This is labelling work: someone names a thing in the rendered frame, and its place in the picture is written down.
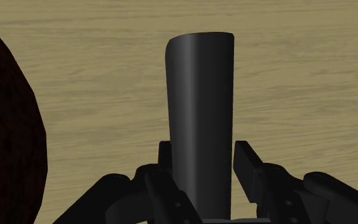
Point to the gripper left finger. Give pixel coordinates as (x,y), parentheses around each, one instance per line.
(154,192)

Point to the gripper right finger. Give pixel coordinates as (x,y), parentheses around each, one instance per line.
(278,189)

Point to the black cylindrical tumbler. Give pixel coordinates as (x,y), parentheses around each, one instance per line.
(200,124)

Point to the dark red rounded object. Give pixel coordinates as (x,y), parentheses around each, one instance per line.
(8,139)

